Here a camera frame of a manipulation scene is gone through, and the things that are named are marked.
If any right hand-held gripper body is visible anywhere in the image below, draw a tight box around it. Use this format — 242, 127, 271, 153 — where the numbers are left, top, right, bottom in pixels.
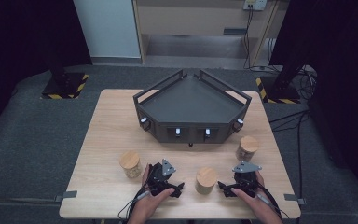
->
232, 161, 262, 199

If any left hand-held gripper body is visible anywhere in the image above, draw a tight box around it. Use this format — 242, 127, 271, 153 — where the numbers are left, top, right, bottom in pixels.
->
147, 158, 177, 197

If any glass jar of green grains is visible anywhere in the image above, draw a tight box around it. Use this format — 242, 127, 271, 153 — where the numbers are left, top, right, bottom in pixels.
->
195, 166, 218, 196

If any glass jar of pale nuts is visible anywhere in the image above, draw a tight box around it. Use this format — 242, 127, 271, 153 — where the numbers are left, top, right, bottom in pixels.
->
119, 150, 144, 179

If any glass jar of brown grains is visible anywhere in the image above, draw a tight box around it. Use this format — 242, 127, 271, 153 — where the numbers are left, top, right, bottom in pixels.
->
235, 135, 260, 163

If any black metal corner rack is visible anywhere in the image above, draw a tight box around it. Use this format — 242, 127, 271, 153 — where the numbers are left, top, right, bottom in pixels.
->
132, 68, 253, 147

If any person's right hand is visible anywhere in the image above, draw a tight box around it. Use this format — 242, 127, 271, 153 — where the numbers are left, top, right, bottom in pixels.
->
230, 171, 282, 218

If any person's left hand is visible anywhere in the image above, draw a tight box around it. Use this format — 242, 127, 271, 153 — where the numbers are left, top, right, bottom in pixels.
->
131, 163, 175, 218

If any grey tape strip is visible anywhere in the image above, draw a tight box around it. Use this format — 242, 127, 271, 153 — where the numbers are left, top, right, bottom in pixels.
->
283, 193, 308, 206
54, 190, 78, 203

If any black curtain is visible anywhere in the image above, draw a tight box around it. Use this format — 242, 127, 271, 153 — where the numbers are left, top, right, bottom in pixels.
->
0, 0, 93, 143
269, 0, 358, 195

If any left hand-held gripper cable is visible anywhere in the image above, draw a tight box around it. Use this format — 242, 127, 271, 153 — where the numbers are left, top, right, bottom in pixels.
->
117, 169, 153, 224

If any hand-held gripper cable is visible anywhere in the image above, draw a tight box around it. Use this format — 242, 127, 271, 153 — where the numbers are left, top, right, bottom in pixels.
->
117, 169, 153, 224
255, 181, 290, 220

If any right hand-held gripper cable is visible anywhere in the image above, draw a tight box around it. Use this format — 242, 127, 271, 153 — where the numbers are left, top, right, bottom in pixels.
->
255, 181, 290, 220

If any black floor cable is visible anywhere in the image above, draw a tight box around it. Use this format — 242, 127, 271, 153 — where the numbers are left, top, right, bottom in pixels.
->
268, 109, 311, 200

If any black base plate, hazard tape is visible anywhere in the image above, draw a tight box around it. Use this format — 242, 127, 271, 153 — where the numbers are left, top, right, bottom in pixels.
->
255, 75, 302, 105
40, 72, 90, 100

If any black stand post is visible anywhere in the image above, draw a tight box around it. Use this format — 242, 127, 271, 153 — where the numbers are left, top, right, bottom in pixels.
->
273, 57, 309, 91
45, 46, 69, 87

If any tangle of black cables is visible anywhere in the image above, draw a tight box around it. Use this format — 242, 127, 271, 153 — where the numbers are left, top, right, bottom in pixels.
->
292, 64, 319, 101

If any black socket cable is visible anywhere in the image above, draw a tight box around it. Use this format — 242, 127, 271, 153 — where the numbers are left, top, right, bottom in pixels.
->
242, 7, 255, 70

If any white wall socket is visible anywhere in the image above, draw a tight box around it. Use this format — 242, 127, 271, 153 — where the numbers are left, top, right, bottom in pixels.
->
242, 0, 268, 11

